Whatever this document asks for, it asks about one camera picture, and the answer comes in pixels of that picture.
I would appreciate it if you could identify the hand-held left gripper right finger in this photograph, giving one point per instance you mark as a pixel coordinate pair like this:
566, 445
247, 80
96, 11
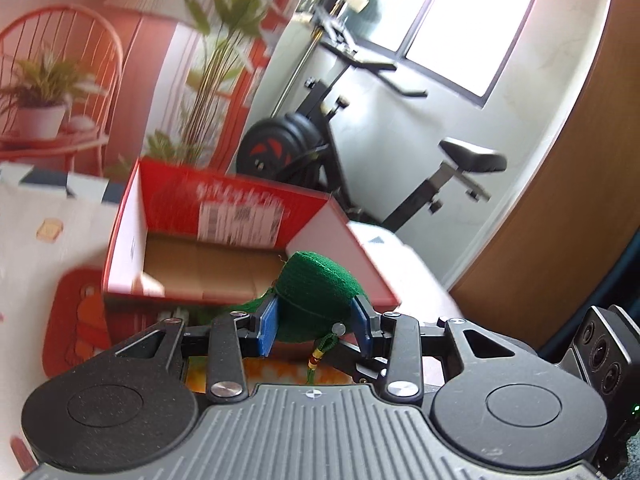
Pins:
361, 327

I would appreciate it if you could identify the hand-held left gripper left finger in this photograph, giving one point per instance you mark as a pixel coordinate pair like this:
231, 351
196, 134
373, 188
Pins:
268, 327

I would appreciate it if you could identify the green felt plush with tassel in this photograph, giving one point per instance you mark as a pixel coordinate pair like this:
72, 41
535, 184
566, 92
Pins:
316, 295

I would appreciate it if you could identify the red strawberry cardboard box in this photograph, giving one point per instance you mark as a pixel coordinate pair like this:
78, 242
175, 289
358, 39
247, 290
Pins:
220, 240

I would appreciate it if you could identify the wooden panel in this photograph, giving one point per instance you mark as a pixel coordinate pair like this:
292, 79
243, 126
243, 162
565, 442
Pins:
565, 200

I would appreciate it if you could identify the black exercise bike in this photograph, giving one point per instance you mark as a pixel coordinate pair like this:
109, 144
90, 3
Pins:
295, 135

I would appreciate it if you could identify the printed blanket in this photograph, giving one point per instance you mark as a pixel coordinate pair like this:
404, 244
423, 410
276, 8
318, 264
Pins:
50, 260

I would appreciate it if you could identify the window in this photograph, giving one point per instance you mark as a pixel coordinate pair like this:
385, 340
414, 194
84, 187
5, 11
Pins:
465, 25

